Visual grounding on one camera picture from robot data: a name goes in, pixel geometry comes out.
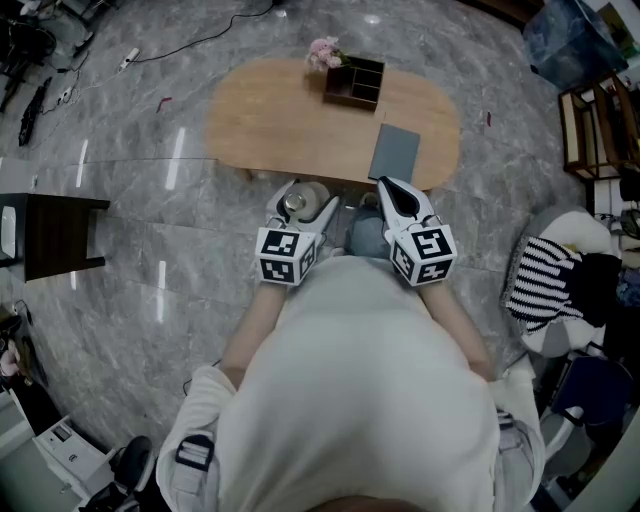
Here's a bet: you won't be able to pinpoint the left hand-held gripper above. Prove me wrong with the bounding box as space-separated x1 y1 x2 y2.
255 178 341 287

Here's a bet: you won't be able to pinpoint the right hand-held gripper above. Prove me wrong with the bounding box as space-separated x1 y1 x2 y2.
376 175 459 287

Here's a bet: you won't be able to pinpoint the grey notebook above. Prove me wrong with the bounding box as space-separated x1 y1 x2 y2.
367 123 421 184

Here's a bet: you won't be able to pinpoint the black cable with adapter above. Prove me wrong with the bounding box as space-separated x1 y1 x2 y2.
182 359 221 396

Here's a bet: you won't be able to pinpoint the wooden oval coffee table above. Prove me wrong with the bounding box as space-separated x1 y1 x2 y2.
205 57 461 192

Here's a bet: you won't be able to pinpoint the white box device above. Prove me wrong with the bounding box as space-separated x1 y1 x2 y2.
34 419 116 501

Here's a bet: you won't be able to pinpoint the person's left forearm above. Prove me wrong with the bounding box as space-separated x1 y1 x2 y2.
219 284 289 386

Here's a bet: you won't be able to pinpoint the person's blue jeans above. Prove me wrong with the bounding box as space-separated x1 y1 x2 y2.
347 207 390 259

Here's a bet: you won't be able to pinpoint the pink flower bouquet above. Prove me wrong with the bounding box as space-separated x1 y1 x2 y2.
305 36 351 74

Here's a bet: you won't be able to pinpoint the dark wooden side table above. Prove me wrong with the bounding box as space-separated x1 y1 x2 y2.
0 193 111 282

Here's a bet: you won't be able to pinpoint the black white striped blanket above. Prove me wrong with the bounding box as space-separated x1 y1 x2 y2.
502 235 586 334

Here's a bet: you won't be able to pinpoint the blue translucent storage box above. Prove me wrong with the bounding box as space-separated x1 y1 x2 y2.
522 0 629 91

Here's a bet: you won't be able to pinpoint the person's right forearm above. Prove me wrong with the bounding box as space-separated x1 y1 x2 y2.
417 284 496 381

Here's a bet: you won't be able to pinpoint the white grey round chair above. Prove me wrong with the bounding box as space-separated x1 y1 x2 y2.
514 207 624 359

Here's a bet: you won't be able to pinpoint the long black tool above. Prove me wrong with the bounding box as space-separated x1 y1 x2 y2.
18 77 54 146

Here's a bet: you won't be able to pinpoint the dark wooden organizer box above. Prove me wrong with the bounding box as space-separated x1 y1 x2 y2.
322 55 386 112

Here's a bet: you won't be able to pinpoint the person's white shirt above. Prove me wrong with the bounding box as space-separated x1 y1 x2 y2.
154 254 546 512

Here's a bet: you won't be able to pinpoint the black power strip cable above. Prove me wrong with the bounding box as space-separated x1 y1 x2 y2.
132 0 274 64

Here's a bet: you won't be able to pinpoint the small glass candle jar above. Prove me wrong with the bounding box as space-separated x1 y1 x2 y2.
282 180 331 224

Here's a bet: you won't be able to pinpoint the wooden frame shelf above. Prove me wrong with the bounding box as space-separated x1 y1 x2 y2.
558 72 640 181

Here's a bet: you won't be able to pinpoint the grey strap with black buckle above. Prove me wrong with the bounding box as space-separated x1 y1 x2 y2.
167 433 216 512

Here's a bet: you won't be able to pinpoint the black garment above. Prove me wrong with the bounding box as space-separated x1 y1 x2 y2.
567 252 624 329

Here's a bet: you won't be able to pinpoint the navy blue chair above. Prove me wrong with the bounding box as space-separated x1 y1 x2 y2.
554 354 636 426

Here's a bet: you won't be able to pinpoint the black padded round seat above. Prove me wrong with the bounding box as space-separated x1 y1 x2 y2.
107 434 154 494

